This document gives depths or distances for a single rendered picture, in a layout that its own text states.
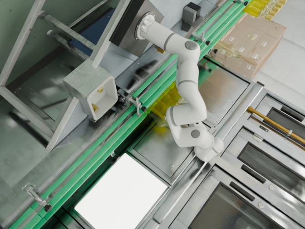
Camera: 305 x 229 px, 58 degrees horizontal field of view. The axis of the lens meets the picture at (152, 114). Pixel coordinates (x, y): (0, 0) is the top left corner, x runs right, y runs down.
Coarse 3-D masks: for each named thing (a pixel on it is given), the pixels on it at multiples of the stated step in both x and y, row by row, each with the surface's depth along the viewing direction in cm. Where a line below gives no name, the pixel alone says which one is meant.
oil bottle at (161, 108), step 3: (153, 102) 159; (156, 102) 159; (159, 102) 159; (150, 105) 159; (153, 105) 158; (156, 105) 158; (159, 105) 158; (162, 105) 158; (165, 105) 158; (156, 108) 157; (159, 108) 157; (162, 108) 157; (165, 108) 157; (159, 111) 157; (162, 111) 156; (165, 111) 156; (165, 114) 155
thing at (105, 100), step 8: (104, 80) 129; (112, 80) 133; (96, 88) 126; (104, 88) 145; (112, 88) 140; (88, 96) 125; (96, 96) 143; (104, 96) 149; (112, 96) 148; (96, 104) 146; (104, 104) 147; (112, 104) 147; (104, 112) 145
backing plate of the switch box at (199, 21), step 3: (198, 18) 176; (201, 18) 176; (204, 18) 176; (186, 21) 174; (195, 21) 174; (198, 21) 174; (201, 21) 174; (189, 24) 173; (192, 24) 173; (195, 24) 173; (198, 24) 173; (195, 27) 172
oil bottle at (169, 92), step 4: (168, 88) 164; (164, 92) 163; (168, 92) 163; (172, 92) 163; (176, 92) 163; (168, 96) 162; (172, 96) 161; (176, 96) 161; (180, 96) 161; (176, 100) 160; (180, 100) 160; (184, 100) 161; (180, 104) 160
